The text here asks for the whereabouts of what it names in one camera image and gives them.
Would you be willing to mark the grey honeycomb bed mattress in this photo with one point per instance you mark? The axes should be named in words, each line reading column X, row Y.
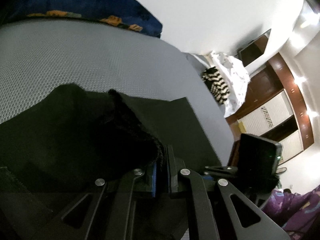
column 39, row 55

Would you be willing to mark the brown white wardrobe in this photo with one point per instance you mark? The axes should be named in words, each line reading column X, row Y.
column 274, row 108

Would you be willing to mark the wall mounted television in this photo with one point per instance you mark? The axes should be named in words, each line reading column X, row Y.
column 254, row 49

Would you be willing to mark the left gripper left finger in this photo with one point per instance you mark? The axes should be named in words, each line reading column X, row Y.
column 120, row 204

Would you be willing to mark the blue floral blanket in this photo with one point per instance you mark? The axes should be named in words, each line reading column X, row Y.
column 124, row 14

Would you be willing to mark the white crumpled cloth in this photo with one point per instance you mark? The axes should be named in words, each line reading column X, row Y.
column 235, row 76

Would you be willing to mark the black white striped cloth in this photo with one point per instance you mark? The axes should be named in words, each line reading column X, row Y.
column 216, row 85

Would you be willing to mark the purple patterned sleeve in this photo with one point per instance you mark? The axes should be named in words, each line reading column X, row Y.
column 297, row 214

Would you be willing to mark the black pants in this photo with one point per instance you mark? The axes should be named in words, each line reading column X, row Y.
column 61, row 158

